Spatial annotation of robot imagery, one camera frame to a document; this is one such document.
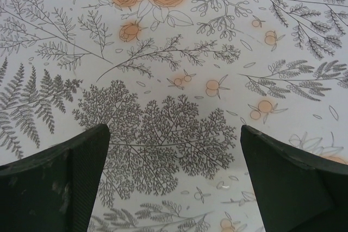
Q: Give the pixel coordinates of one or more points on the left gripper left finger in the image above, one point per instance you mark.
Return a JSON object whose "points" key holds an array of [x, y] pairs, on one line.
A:
{"points": [[49, 188]]}

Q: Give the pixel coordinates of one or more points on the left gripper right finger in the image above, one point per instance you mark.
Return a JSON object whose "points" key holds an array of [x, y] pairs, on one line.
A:
{"points": [[299, 194]]}

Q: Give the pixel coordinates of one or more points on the floral printed table mat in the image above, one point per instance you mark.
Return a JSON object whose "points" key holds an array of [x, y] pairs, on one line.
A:
{"points": [[174, 52]]}

